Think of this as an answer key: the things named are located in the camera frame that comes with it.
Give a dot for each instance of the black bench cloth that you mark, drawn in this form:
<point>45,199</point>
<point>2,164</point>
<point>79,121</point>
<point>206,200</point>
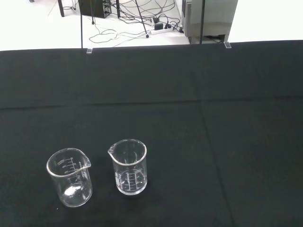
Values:
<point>213,142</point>

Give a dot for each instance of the white power strip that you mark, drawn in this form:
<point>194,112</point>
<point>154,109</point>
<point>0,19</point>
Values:
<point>161,31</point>

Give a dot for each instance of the clear plastic cloth clip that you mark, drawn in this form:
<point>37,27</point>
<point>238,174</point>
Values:
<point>227,45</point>
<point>89,51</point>

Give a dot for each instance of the black power adapter plug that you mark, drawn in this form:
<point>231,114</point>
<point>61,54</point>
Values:
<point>159,25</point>

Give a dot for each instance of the black slanted tripod leg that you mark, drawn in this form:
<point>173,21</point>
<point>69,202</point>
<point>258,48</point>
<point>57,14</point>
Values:
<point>142,17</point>

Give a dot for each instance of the thin black upright pole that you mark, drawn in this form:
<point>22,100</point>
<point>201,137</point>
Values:
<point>201,23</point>
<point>81,23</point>

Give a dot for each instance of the grey metal cabinet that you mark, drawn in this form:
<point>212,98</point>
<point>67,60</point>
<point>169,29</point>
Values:
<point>208,14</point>

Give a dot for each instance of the black computer case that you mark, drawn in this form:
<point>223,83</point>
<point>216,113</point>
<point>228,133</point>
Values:
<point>94,8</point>

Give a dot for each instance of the black table leg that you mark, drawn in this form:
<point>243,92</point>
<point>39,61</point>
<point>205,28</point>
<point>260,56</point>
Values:
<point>61,8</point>

